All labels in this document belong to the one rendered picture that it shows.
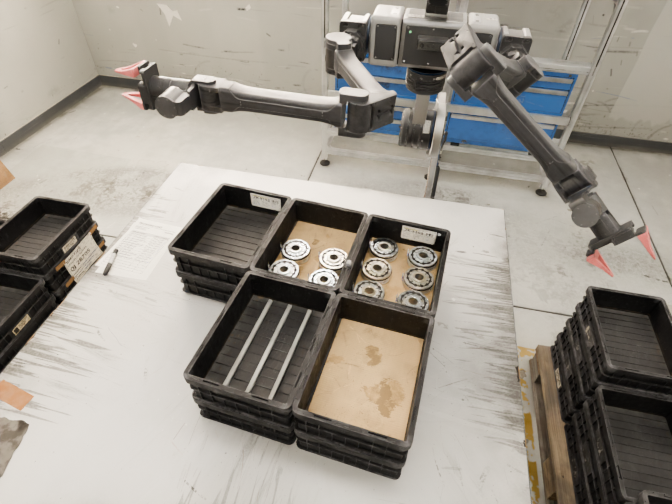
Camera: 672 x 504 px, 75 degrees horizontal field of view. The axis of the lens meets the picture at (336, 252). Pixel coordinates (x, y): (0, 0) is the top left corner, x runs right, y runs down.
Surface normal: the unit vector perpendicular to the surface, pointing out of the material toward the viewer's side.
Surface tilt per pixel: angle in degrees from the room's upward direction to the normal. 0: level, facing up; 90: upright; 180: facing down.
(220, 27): 90
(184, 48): 90
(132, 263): 0
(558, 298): 0
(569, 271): 0
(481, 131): 90
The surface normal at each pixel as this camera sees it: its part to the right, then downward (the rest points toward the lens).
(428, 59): -0.21, 0.68
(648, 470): 0.02, -0.71
